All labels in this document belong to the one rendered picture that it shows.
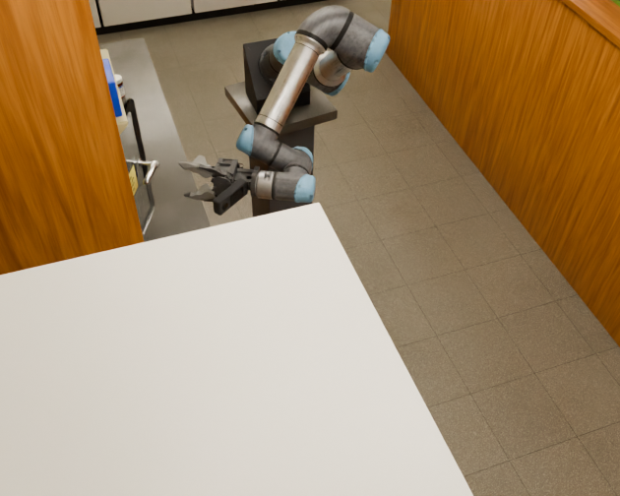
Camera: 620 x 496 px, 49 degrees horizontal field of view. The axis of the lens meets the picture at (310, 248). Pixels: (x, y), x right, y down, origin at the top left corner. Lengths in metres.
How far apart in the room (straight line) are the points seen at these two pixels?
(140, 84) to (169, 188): 0.62
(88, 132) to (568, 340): 2.33
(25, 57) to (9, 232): 0.43
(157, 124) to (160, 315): 1.98
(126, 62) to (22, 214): 1.39
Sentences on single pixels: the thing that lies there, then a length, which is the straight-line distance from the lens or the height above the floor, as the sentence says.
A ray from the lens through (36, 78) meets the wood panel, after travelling 1.39.
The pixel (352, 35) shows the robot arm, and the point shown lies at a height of 1.47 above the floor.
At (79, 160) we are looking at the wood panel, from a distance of 1.51.
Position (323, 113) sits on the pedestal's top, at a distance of 2.53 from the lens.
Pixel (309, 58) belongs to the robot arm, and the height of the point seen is 1.42.
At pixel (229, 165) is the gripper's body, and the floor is 1.23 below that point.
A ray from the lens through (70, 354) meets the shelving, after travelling 0.55.
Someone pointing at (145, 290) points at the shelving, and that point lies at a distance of 0.58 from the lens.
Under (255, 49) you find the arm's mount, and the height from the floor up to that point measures 1.13.
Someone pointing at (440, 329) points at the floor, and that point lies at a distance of 3.06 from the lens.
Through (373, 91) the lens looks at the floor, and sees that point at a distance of 4.36.
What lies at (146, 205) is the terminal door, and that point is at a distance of 2.02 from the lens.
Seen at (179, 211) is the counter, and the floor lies 0.94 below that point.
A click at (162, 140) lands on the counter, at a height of 0.94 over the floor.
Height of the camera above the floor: 2.42
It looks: 47 degrees down
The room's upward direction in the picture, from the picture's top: 2 degrees clockwise
